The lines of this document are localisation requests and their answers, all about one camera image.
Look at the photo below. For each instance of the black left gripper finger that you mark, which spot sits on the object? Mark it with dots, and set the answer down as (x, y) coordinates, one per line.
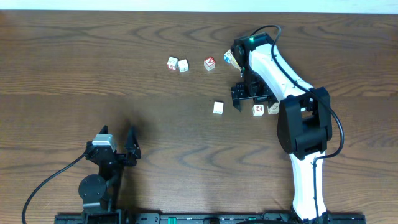
(131, 144)
(104, 130)

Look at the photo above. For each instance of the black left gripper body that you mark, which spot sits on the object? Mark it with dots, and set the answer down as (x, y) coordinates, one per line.
(119, 160)

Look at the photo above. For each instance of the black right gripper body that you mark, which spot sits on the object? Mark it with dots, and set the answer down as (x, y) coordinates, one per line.
(254, 86)

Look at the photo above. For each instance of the green letter Z block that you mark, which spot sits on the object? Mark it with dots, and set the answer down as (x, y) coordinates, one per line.
(218, 107)

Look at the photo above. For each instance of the red picture wooden block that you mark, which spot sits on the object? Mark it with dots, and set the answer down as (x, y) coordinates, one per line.
(258, 110)

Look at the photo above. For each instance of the plain drawing wooden block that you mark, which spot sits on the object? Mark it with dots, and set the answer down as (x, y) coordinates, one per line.
(273, 108)

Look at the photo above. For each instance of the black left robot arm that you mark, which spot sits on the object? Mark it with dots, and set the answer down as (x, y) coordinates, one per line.
(100, 191)

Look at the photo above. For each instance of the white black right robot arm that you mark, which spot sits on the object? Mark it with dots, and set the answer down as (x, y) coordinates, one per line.
(304, 116)

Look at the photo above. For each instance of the yellow topped wooden block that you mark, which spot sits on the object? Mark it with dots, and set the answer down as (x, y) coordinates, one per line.
(235, 64)

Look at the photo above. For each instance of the blue letter X block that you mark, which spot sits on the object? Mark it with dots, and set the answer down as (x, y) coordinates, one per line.
(228, 56)

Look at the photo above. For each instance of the red letter A block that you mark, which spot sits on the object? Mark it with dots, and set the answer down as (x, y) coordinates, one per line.
(209, 63)

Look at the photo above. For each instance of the blue letter T block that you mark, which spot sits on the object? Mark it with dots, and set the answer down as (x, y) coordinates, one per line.
(183, 65)

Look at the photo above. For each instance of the red number 3 block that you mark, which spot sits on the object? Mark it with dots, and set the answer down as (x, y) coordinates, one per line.
(172, 63)

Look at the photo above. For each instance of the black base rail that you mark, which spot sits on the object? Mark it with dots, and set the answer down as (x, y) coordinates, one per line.
(156, 218)

